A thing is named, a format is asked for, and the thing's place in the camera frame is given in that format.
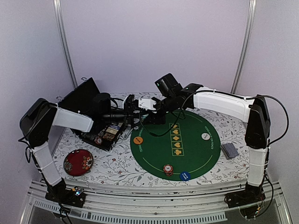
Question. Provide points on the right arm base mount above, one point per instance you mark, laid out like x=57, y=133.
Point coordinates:
x=252, y=198

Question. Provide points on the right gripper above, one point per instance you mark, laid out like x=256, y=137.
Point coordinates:
x=152, y=119

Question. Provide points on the white dealer button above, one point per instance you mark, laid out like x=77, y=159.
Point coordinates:
x=205, y=136

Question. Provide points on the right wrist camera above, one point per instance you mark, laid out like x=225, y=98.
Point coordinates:
x=147, y=104

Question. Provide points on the black poker chip case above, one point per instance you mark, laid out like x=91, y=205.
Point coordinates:
x=89, y=101

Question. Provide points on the red floral plate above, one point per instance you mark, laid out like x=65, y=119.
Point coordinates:
x=78, y=162

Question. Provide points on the left metal frame post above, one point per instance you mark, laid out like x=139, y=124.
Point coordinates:
x=63, y=38

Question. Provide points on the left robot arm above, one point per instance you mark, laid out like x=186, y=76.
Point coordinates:
x=36, y=125

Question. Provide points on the grey playing card deck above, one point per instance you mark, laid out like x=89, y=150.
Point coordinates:
x=229, y=150

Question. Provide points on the metal frame post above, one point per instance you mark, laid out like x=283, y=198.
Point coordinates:
x=246, y=39
x=63, y=38

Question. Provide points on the right metal frame post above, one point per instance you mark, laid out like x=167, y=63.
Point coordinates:
x=246, y=39

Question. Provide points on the green round poker mat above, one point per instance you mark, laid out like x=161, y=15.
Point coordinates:
x=178, y=143

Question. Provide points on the yellow playing card box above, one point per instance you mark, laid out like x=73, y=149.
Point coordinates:
x=111, y=132

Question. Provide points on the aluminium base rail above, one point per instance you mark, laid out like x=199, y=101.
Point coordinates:
x=112, y=204

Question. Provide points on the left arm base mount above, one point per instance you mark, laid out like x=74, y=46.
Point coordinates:
x=73, y=197

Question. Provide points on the blue small blind button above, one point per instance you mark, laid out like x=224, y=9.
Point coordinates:
x=185, y=176

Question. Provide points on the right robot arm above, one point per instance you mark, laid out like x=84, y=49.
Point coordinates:
x=252, y=111

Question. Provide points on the orange big blind button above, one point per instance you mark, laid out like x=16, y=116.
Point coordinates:
x=138, y=140

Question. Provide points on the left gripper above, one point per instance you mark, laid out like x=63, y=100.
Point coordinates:
x=129, y=114

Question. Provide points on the red five chip stack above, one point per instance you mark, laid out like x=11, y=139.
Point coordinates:
x=98, y=140

